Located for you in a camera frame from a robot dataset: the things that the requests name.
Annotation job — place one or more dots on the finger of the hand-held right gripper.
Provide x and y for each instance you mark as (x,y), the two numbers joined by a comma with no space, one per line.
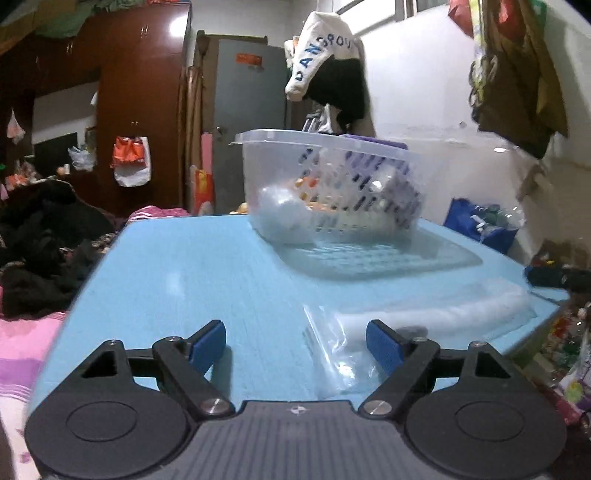
(554,278)

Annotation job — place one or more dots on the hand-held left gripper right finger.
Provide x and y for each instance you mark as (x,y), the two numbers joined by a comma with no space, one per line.
(383,346)

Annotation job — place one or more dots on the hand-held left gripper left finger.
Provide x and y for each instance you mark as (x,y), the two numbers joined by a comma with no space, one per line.
(207,344)

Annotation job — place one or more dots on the small orange box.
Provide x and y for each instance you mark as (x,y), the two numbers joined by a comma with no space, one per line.
(308,194)

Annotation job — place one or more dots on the clear plastic lattice basket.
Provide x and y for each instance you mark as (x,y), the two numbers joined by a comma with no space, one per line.
(277,157)

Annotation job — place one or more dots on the purple tissue pack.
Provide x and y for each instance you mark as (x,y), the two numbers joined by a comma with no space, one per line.
(374,140)

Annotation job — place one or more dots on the clear plastic water bottle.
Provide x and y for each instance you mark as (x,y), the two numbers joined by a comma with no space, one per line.
(503,217)

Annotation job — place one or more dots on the blue shopping bag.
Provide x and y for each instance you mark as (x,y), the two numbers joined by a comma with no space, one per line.
(461,226)

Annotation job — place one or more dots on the floral pink bedding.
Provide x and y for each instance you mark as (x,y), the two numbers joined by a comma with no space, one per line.
(157,214)

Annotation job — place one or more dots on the red yellow packet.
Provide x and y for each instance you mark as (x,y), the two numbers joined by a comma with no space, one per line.
(203,191)

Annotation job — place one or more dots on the pink purple blanket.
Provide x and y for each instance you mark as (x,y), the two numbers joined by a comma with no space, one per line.
(23,350)

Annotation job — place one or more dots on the pile of dark clothes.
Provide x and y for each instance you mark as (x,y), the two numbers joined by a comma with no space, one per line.
(46,240)

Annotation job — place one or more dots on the hanging brown clothes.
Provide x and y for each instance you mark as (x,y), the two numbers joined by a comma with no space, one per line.
(512,87)

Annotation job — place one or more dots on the orange white plastic bag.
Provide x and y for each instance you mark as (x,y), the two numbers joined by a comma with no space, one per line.
(131,154)

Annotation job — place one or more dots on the grey metal door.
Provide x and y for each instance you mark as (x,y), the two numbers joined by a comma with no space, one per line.
(249,106)

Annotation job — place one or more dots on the black flat screen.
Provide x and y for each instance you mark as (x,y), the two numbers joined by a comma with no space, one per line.
(55,152)

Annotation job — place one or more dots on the black hanging garment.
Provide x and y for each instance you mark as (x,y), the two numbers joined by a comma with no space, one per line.
(339,87)

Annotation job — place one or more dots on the red hanging bag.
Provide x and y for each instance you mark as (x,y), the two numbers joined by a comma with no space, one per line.
(461,14)

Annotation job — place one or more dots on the dark red wooden wardrobe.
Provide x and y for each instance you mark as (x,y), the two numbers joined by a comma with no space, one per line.
(134,69)

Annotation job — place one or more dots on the pink white plastic bag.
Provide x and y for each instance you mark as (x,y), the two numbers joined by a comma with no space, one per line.
(14,127)

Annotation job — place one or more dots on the white lettered hoodie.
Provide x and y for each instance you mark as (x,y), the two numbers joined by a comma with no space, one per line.
(323,34)

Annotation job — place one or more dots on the green cloth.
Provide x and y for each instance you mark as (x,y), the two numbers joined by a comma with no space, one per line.
(83,18)

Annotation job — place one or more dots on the metal folding frame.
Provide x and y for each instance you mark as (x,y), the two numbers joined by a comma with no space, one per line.
(316,121)

